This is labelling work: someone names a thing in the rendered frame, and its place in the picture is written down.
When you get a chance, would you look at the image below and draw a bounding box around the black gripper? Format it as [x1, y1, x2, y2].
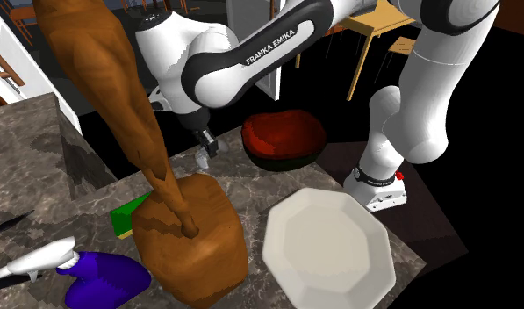
[177, 107, 219, 159]

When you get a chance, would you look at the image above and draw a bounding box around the small pale grey object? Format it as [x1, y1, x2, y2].
[194, 138, 230, 170]

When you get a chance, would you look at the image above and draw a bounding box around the red bowl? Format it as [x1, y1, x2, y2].
[240, 109, 327, 173]

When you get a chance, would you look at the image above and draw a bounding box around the green yellow sponge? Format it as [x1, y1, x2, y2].
[109, 191, 154, 241]

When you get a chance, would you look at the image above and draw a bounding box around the white octagonal plate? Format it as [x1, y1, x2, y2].
[261, 187, 398, 309]

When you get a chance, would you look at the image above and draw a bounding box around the blue spray bottle white nozzle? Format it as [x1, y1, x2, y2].
[0, 235, 153, 309]

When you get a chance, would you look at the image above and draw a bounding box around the yellow wooden table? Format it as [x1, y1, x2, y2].
[293, 0, 417, 103]

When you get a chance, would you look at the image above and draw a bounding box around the wooden stool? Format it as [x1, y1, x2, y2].
[374, 36, 417, 85]

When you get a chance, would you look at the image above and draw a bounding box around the orange wooden chair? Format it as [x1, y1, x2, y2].
[0, 0, 37, 47]

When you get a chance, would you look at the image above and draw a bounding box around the dark robot stand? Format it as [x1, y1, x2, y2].
[314, 140, 470, 279]

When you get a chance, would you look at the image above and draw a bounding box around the brown wooden block with handle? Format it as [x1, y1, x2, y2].
[32, 0, 249, 309]

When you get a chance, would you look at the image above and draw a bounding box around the white cabinet with wooden rail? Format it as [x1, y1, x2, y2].
[0, 0, 83, 134]

